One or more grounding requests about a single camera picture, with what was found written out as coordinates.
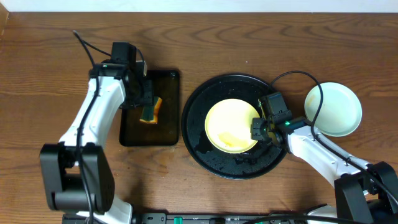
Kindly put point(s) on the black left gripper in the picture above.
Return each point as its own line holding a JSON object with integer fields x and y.
{"x": 145, "y": 94}

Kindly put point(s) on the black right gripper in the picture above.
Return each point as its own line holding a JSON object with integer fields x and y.
{"x": 256, "y": 134}

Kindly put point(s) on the orange green sponge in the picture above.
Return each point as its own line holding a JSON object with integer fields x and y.
{"x": 150, "y": 114}

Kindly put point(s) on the yellow plate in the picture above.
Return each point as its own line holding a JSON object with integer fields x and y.
{"x": 228, "y": 125}

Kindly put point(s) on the light green plate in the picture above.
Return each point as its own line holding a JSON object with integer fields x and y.
{"x": 341, "y": 110}

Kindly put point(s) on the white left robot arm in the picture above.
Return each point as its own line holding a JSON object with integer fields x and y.
{"x": 76, "y": 174}

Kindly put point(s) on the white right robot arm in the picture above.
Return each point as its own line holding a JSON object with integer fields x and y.
{"x": 364, "y": 192}

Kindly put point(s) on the black round tray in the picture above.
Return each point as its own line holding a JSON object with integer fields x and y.
{"x": 257, "y": 161}

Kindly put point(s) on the black rectangular tray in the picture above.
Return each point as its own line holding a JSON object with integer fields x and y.
{"x": 165, "y": 132}

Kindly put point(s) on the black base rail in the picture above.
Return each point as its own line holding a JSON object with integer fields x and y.
{"x": 162, "y": 218}

